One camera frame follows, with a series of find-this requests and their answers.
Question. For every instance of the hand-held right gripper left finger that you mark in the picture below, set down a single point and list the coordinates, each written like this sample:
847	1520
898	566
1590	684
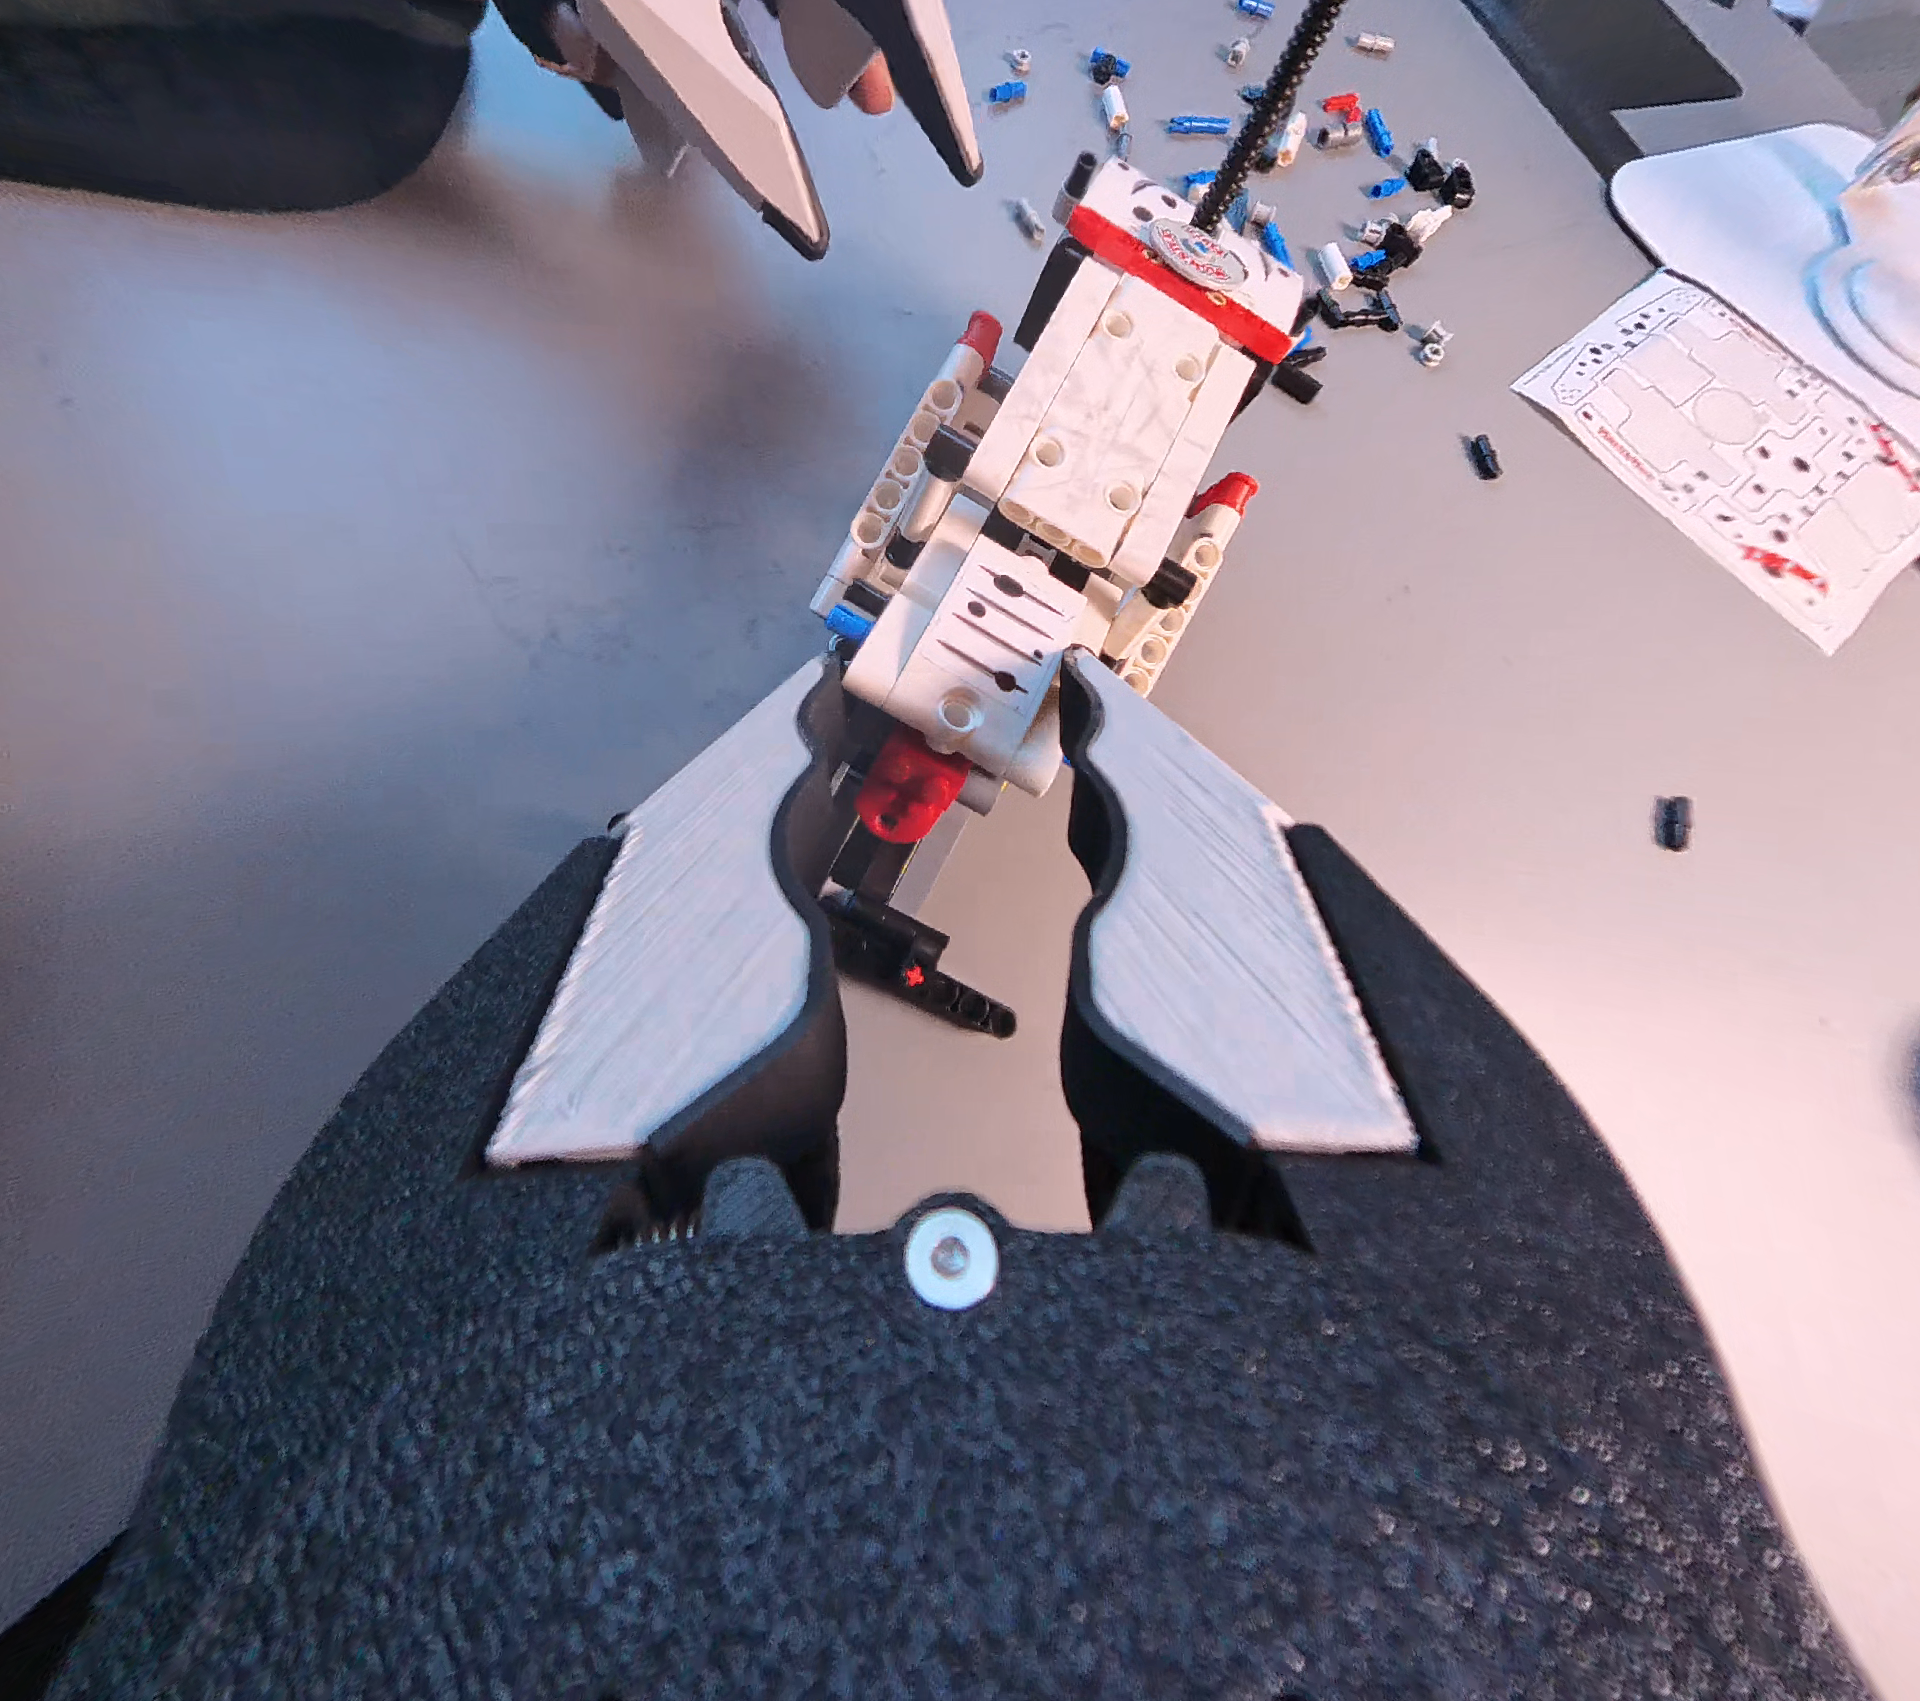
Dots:
661	982

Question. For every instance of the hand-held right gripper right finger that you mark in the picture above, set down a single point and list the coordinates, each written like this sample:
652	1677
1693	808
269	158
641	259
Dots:
1231	968

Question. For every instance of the white brick toy truck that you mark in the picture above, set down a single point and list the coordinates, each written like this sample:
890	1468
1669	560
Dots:
1111	412

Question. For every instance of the pile of small brick pieces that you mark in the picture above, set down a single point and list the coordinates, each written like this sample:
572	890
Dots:
1196	124

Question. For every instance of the dark grey flat mat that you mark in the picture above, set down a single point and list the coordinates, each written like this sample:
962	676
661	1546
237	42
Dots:
1575	36

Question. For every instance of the white sticker sheet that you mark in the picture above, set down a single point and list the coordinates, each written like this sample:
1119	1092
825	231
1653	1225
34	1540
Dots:
1725	457

